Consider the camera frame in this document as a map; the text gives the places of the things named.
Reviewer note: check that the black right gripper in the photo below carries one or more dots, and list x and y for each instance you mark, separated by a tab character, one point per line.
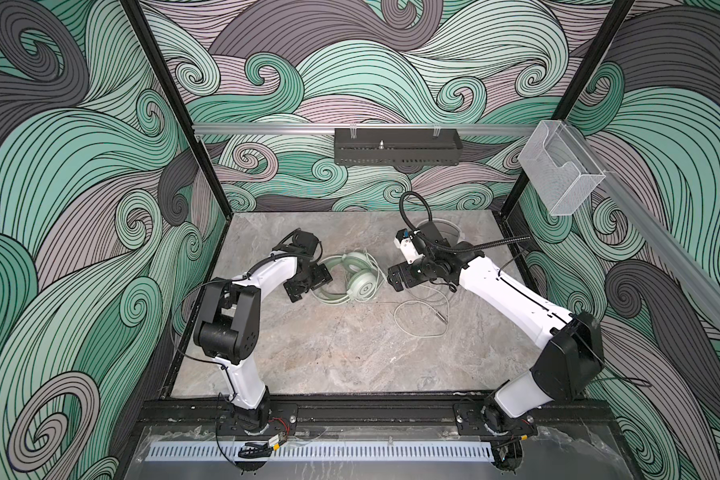
409	279

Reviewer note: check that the aluminium wall rail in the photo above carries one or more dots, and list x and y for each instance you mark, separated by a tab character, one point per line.
280	128

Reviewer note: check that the black frame post left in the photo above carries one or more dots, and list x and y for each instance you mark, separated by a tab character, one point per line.
150	47

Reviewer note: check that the black frame post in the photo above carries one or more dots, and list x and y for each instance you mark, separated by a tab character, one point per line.
592	58
150	47

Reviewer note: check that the white headphones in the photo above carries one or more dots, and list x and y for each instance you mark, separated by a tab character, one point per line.
444	231

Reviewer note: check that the black frame post right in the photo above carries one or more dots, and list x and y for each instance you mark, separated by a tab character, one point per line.
592	58

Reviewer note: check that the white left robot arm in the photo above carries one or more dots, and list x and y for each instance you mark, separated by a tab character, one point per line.
228	320

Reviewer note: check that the black perforated wall tray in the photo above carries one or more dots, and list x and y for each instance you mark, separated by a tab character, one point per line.
405	148

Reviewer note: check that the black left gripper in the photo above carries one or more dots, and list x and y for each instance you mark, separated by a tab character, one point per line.
321	276

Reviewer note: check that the white slotted cable duct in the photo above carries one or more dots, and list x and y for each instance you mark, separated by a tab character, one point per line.
437	451

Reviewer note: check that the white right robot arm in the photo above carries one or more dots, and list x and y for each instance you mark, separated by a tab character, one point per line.
571	347

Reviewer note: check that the mint green headphones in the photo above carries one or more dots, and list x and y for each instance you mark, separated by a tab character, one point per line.
363	278

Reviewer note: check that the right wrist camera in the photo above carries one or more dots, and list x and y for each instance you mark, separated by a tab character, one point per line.
405	244

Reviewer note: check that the clear plastic wall bin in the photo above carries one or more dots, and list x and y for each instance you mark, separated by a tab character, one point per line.
561	166

